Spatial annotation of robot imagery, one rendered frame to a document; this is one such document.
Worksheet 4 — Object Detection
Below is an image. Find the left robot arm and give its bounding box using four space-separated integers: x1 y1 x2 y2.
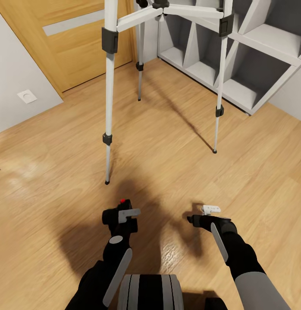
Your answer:
65 209 141 310

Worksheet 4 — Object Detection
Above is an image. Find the digital camera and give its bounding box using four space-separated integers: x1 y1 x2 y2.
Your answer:
102 199 132 225

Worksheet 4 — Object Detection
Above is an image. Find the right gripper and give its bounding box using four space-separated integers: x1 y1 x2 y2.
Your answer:
187 215 212 230

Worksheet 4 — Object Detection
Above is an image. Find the robot trunk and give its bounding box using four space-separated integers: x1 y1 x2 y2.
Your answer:
117 274 184 310

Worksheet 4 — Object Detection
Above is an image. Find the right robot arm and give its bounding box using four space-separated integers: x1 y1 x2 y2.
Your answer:
187 205 291 310

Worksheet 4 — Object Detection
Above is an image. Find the camera tripod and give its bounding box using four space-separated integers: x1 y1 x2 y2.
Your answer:
102 0 235 185

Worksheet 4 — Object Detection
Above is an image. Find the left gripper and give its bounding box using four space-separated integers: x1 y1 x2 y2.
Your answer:
109 218 138 235

